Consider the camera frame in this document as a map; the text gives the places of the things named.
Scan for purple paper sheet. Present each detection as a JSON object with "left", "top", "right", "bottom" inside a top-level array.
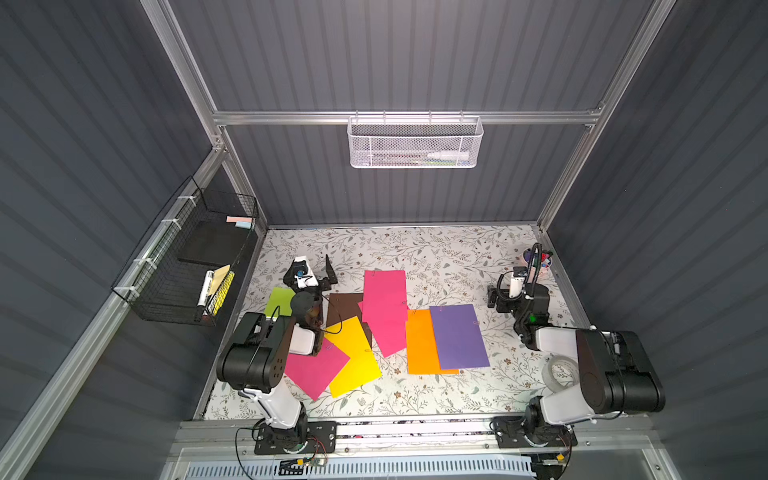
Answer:
[{"left": 430, "top": 304, "right": 490, "bottom": 370}]

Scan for orange paper sheet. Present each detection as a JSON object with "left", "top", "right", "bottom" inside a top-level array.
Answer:
[{"left": 406, "top": 310, "right": 460, "bottom": 375}]

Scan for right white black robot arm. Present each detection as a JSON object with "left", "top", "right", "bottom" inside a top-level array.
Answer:
[{"left": 487, "top": 267, "right": 666, "bottom": 447}]

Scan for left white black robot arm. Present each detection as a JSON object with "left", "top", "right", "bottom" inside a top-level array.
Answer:
[{"left": 216, "top": 256, "right": 338, "bottom": 453}]

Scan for lime green paper sheet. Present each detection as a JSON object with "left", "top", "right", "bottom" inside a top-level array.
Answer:
[{"left": 263, "top": 287, "right": 295, "bottom": 318}]

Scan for brown paper sheet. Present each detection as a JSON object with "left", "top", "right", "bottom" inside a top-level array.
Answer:
[{"left": 326, "top": 293, "right": 373, "bottom": 345}]

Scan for cup of coloured markers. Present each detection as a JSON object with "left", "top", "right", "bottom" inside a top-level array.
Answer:
[{"left": 523, "top": 243, "right": 554, "bottom": 278}]

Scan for upper magenta paper sheet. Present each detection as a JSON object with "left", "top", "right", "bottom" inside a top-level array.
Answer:
[{"left": 363, "top": 270, "right": 408, "bottom": 324}]

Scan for magenta paper sheet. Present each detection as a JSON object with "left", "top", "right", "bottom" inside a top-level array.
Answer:
[
  {"left": 285, "top": 339, "right": 350, "bottom": 400},
  {"left": 363, "top": 270, "right": 408, "bottom": 324},
  {"left": 358, "top": 301, "right": 408, "bottom": 357}
]

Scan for yellow paper sheet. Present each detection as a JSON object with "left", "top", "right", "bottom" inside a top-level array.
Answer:
[{"left": 325, "top": 317, "right": 382, "bottom": 398}]

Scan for yellow notepad in basket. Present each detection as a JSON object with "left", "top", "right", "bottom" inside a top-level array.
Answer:
[{"left": 197, "top": 265, "right": 235, "bottom": 321}]

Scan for middle magenta paper sheet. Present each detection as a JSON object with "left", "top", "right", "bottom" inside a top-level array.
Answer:
[{"left": 358, "top": 301, "right": 408, "bottom": 357}]

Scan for pink sticky notes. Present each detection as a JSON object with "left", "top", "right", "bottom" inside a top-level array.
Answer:
[{"left": 226, "top": 216, "right": 253, "bottom": 229}]

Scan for clear tape roll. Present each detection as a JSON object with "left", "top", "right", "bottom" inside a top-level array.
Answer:
[{"left": 542, "top": 355, "right": 579, "bottom": 393}]

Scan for lower magenta paper sheet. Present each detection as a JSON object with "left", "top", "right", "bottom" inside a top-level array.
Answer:
[{"left": 285, "top": 339, "right": 350, "bottom": 400}]

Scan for white marker in basket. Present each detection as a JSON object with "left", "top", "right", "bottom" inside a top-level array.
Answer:
[{"left": 424, "top": 151, "right": 472, "bottom": 165}]

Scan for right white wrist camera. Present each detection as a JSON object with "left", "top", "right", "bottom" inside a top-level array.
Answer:
[{"left": 508, "top": 276, "right": 525, "bottom": 299}]

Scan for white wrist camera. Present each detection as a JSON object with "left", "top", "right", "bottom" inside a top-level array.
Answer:
[
  {"left": 508, "top": 276, "right": 525, "bottom": 299},
  {"left": 291, "top": 256, "right": 312, "bottom": 278}
]

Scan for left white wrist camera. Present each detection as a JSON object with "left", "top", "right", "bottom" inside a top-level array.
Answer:
[{"left": 291, "top": 256, "right": 312, "bottom": 278}]

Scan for black wire wall basket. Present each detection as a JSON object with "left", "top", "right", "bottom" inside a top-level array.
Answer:
[{"left": 112, "top": 178, "right": 260, "bottom": 326}]

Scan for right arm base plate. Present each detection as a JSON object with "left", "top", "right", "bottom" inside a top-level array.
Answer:
[{"left": 489, "top": 415, "right": 578, "bottom": 449}]

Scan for white wire mesh basket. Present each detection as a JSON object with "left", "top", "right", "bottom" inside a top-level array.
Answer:
[{"left": 347, "top": 113, "right": 484, "bottom": 169}]

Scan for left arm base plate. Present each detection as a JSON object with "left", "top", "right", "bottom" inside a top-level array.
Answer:
[{"left": 252, "top": 420, "right": 338, "bottom": 456}]

